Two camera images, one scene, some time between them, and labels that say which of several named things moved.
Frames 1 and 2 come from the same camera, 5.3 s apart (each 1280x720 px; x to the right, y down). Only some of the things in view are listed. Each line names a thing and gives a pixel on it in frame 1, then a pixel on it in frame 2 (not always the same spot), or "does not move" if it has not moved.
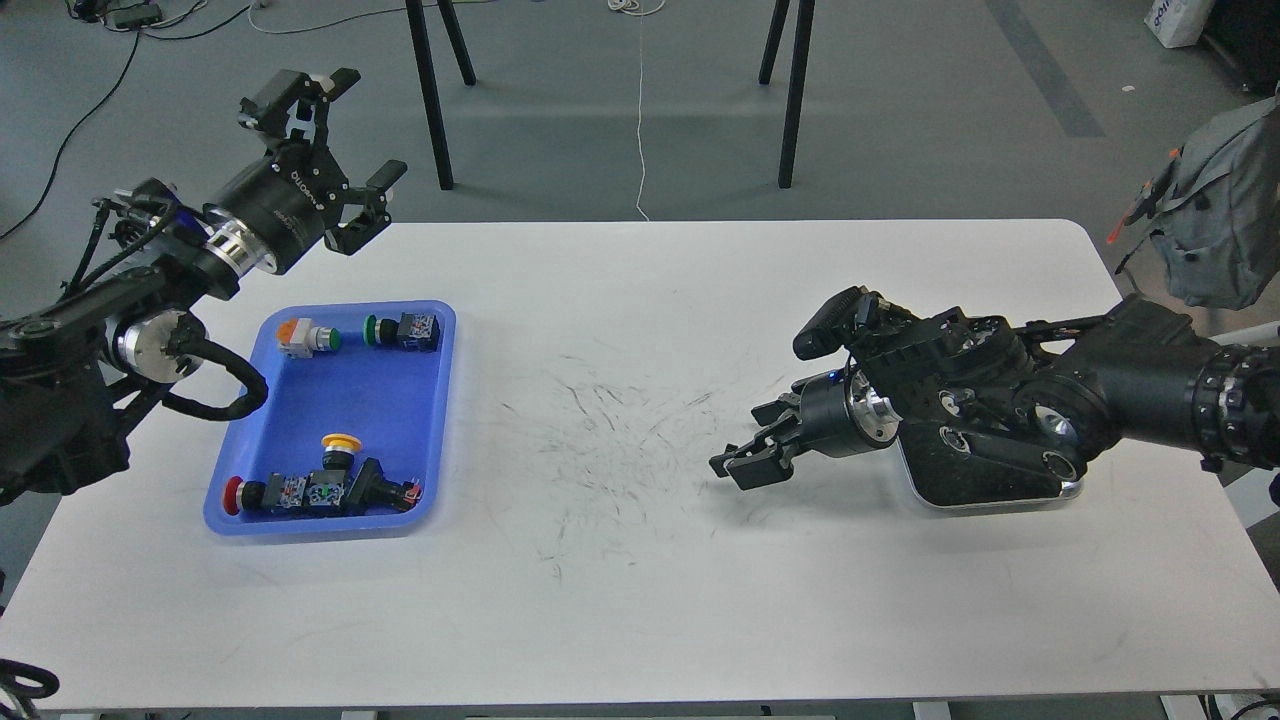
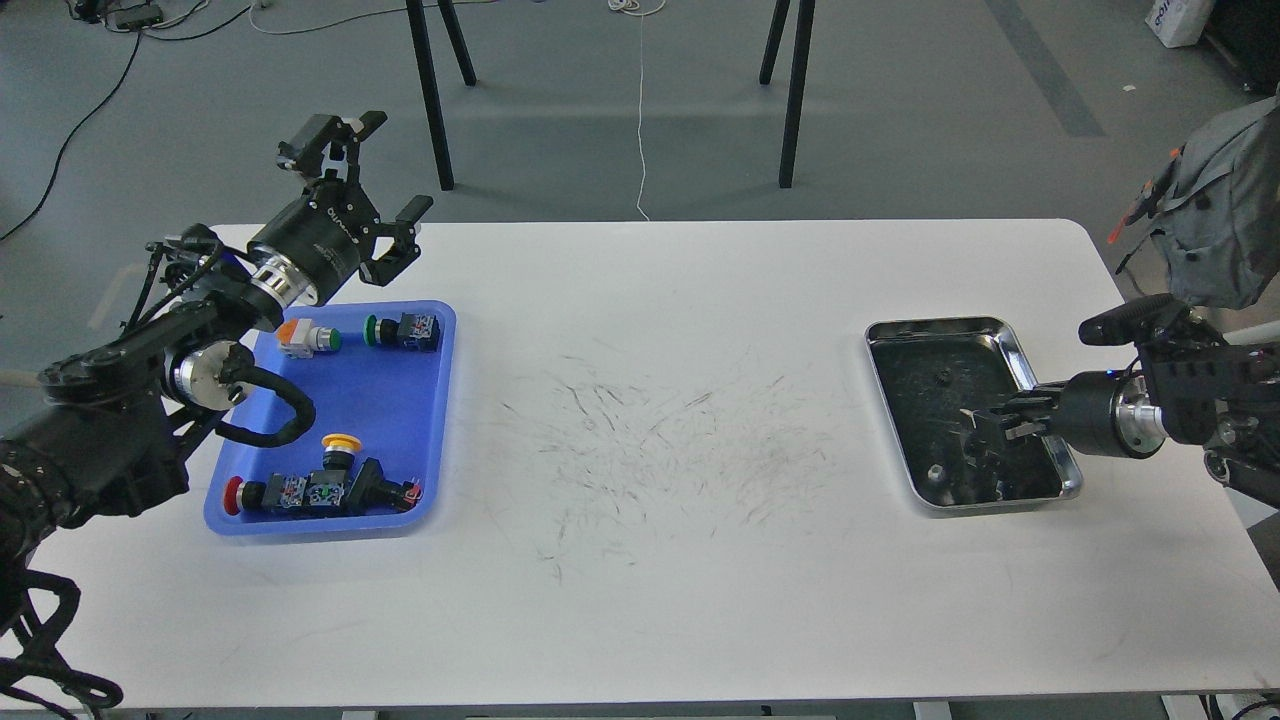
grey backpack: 1214,212 does not move
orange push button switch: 298,339 does not move
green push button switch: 415,332 does not move
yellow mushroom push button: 339,451 does not move
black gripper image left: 289,197 -> 317,245
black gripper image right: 840,413 -> 1083,412
